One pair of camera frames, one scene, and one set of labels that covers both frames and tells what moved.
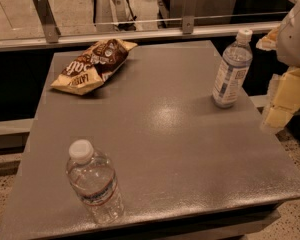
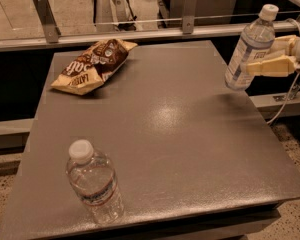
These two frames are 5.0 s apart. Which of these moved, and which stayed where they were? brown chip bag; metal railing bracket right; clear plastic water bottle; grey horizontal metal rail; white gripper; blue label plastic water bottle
Moved: white gripper; blue label plastic water bottle
Stayed: grey horizontal metal rail; clear plastic water bottle; metal railing bracket right; brown chip bag
